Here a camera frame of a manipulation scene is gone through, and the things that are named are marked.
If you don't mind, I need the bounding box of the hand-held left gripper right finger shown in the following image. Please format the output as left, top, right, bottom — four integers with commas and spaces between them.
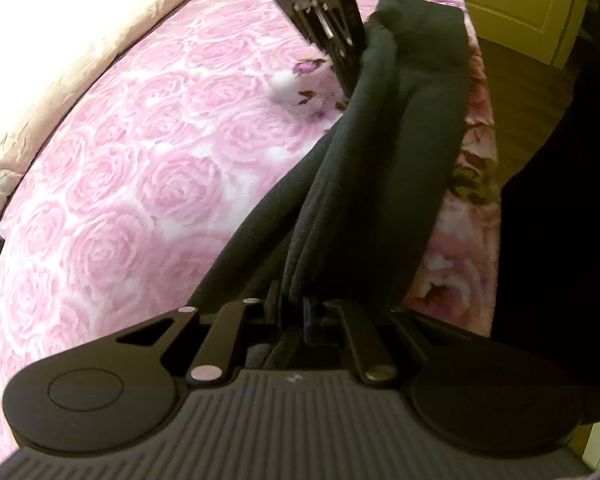
302, 297, 432, 387

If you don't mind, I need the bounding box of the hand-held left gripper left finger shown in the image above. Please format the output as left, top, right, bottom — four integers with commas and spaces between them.
114, 282, 287, 387

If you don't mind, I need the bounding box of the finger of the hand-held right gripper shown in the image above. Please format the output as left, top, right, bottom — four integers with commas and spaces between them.
271, 0, 337, 55
305, 0, 368, 100

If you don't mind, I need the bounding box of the dark grey garment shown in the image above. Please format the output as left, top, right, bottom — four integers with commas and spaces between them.
187, 0, 469, 370

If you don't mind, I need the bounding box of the pink rose bed sheet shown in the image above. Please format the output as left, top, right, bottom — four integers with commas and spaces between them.
0, 0, 499, 462

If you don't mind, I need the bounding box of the cream door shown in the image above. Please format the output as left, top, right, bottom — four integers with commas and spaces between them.
450, 0, 589, 67

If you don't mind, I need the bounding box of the beige pink folded quilt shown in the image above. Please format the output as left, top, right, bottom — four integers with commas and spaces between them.
0, 0, 222, 173

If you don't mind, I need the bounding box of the person's dark clothing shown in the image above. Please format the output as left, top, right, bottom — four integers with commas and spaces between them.
489, 0, 600, 423

